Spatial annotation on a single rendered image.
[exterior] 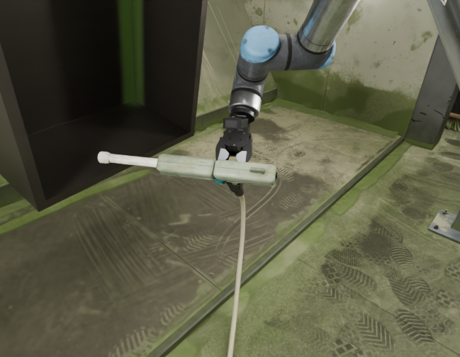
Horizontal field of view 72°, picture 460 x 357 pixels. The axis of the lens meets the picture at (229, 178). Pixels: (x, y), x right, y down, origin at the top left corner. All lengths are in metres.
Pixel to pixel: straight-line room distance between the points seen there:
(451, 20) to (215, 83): 2.30
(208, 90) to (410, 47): 1.34
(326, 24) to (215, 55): 1.86
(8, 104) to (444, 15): 0.74
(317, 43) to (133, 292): 0.97
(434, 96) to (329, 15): 1.74
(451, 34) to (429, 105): 2.24
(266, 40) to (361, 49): 1.74
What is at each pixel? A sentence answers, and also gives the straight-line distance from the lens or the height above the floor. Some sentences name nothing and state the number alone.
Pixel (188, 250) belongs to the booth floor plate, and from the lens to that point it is 1.33.
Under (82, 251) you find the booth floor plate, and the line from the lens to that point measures 1.45.
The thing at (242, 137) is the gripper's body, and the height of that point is 0.62.
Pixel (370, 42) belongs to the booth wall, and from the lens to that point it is 2.51.
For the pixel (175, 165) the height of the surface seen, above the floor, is 0.57.
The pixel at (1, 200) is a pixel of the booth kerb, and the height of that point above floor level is 0.10.
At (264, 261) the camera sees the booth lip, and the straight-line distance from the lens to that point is 1.30.
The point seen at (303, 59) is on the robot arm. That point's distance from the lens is 0.87.
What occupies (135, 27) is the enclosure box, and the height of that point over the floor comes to 0.83.
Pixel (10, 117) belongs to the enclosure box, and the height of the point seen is 0.73.
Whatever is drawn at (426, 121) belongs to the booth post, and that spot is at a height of 0.19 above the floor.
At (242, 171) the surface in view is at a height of 0.58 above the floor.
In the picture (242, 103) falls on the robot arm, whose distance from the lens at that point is 0.89.
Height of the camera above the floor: 0.98
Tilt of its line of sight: 32 degrees down
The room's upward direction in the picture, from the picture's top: straight up
